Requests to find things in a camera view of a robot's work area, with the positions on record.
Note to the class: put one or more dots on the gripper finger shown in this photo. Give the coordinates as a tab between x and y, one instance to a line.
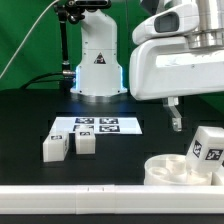
170	104

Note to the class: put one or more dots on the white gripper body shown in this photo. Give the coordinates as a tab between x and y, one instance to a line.
167	67

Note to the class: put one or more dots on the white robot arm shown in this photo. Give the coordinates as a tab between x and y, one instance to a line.
98	76

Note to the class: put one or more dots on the white marker sheet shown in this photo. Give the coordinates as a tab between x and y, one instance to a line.
100	125

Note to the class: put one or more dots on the white L-shaped fence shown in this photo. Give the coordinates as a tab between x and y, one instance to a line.
112	199

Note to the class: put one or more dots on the black camera stand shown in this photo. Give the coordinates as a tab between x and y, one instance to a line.
67	12

